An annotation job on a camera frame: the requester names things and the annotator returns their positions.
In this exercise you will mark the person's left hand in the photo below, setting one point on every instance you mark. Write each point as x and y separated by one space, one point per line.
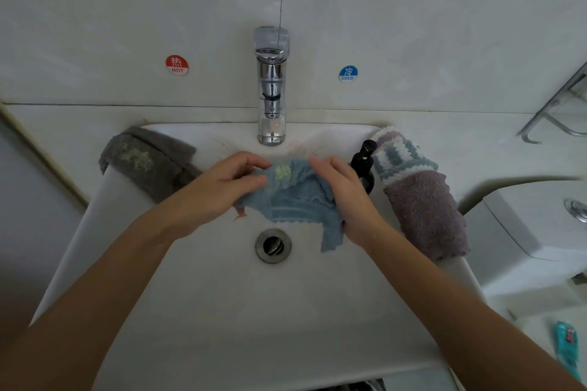
211 194

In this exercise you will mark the person's right hand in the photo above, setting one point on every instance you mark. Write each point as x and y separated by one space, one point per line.
353 198

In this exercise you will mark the blue stained cloth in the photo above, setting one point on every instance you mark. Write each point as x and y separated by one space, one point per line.
293 198

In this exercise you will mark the pink white striped cloth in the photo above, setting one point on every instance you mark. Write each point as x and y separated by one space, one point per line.
385 134

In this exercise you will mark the brown cloth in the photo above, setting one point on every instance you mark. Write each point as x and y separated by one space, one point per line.
429 217

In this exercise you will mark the white ceramic sink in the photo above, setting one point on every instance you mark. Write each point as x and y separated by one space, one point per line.
293 322

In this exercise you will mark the person's right forearm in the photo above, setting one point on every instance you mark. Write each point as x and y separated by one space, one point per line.
468 317

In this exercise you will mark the person's left forearm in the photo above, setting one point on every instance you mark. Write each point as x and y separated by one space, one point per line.
82 313

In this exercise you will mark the metal sink drain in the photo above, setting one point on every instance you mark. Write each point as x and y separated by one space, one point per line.
273 246

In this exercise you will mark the black pump soap bottle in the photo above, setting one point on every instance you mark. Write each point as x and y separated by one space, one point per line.
363 166

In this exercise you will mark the blue round sticker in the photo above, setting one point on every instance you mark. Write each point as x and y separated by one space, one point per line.
348 74

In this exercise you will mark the chrome faucet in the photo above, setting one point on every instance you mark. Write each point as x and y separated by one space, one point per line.
271 84

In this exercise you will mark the red round sticker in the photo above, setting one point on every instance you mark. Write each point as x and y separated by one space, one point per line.
177 64

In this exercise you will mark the white toilet tank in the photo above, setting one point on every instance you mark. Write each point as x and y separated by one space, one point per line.
532 239

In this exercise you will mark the gray patterned trousers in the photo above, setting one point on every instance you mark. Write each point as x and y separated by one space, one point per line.
348 385

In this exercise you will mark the chrome flush button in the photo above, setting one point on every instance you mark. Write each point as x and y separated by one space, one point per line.
578 210

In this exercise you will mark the white toilet lid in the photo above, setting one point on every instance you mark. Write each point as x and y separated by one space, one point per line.
546 349

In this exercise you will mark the teal tube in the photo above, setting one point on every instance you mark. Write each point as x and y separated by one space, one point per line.
567 348

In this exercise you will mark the metal wall shelf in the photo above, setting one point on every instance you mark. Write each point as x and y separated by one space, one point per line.
550 116

